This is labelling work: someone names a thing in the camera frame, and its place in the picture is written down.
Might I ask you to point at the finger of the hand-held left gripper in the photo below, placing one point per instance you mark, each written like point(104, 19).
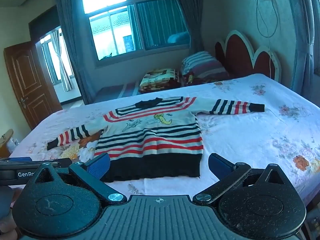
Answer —
point(21, 159)

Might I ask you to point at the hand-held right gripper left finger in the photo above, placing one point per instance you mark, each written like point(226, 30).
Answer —
point(99, 167)

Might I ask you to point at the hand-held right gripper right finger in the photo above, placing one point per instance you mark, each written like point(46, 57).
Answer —
point(219, 167)

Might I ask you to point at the striped knit sweater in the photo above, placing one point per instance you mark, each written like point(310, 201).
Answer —
point(150, 135)

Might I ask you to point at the person's left hand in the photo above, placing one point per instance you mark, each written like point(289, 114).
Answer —
point(10, 205)

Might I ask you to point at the wooden chair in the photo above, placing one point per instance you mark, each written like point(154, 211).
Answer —
point(5, 142)

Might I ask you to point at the white floral bed sheet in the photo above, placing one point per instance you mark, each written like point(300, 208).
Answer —
point(250, 130)

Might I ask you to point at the brown wooden door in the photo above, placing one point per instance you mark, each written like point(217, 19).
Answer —
point(27, 85)

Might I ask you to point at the striped bed sheet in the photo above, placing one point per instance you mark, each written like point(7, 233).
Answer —
point(112, 91)

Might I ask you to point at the red printed cloth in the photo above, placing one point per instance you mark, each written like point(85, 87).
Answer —
point(188, 78)

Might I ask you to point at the white sheer curtain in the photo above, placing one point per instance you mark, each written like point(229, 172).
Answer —
point(63, 65)

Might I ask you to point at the striped pillow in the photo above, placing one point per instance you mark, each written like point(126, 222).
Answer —
point(203, 63)

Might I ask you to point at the folded printed blanket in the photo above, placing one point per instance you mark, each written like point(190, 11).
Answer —
point(160, 80)

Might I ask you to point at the red scalloped headboard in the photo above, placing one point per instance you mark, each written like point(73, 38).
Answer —
point(240, 55)

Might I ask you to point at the grey curtain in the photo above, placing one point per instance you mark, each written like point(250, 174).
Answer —
point(190, 12)
point(303, 42)
point(72, 42)

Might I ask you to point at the sliding glass window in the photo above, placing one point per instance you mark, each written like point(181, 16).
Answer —
point(130, 22)

